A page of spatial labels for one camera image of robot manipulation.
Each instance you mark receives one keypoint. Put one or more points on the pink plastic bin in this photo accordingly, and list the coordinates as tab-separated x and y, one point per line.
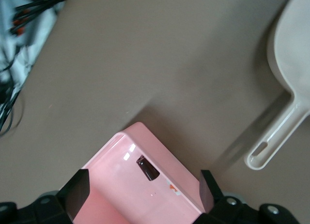
121	185

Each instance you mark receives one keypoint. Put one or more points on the beige plastic dustpan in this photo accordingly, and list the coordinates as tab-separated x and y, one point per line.
290	52

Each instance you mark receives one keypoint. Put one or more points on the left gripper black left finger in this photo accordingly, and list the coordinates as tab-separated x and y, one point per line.
75	192

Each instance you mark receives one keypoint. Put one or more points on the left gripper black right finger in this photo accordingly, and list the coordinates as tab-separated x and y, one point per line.
208	195

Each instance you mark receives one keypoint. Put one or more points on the brown table cover sheet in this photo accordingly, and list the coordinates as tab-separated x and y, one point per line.
145	64

